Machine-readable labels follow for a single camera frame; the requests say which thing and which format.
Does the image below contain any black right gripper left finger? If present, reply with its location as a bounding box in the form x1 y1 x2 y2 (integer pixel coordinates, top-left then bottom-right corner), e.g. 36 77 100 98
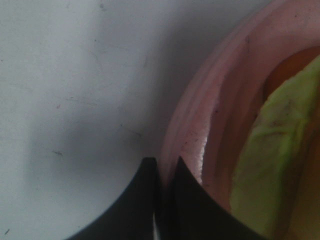
69 157 157 240

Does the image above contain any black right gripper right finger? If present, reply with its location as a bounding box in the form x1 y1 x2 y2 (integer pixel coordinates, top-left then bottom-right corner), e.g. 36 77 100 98
173 157 263 240

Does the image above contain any white bread sandwich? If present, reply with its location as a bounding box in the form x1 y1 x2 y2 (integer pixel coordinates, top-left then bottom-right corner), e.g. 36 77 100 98
229 46 320 240

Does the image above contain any pink round plate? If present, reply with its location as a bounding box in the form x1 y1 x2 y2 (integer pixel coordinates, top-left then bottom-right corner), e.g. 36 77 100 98
158 0 320 209

